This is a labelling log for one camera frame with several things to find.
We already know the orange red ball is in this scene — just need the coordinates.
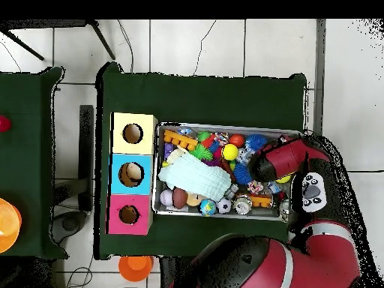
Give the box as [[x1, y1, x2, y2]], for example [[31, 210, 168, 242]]
[[229, 133, 246, 149]]

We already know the mint green cloth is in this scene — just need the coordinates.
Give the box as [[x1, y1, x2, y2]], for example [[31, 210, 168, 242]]
[[157, 153, 233, 203]]

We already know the black upright stand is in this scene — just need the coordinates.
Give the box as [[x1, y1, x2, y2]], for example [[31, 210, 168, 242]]
[[52, 104, 95, 244]]

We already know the thin black cable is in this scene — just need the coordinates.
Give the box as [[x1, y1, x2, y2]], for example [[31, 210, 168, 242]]
[[192, 19, 218, 77], [116, 19, 135, 74]]

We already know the shallow clear mesh bin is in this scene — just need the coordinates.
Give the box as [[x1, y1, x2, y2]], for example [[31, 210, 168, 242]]
[[151, 121, 303, 222]]

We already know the wooden three-hole box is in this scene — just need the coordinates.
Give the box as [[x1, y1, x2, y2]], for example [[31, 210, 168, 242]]
[[106, 112, 159, 236]]

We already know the large orange plastic cup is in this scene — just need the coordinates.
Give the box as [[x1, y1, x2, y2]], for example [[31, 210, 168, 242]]
[[0, 197, 23, 254]]

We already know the smooth yellow ball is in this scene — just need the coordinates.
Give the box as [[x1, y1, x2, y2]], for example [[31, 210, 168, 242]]
[[221, 143, 240, 161]]

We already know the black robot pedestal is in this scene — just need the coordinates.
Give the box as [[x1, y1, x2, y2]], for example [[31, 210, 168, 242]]
[[158, 256, 193, 288]]

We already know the black white soccer ball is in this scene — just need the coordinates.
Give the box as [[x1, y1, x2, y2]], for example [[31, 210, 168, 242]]
[[215, 196, 233, 215]]

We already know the dark green table cloth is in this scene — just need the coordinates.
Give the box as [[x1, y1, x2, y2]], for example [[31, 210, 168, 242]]
[[0, 66, 68, 260], [94, 61, 308, 266]]

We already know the black tripod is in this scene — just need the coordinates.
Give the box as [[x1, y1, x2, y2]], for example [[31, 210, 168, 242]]
[[0, 19, 116, 61]]

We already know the blue spiky ball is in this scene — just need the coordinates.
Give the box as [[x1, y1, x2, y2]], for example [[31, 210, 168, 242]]
[[244, 133, 269, 152], [232, 161, 254, 186]]

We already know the globe print ball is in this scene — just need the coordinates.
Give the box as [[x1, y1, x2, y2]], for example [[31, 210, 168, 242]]
[[199, 199, 218, 218]]

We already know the brown football toy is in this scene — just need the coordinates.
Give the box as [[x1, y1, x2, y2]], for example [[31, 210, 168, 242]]
[[172, 187, 189, 210]]

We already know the white baseball toy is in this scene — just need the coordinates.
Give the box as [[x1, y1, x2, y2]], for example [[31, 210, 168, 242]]
[[159, 189, 174, 207]]

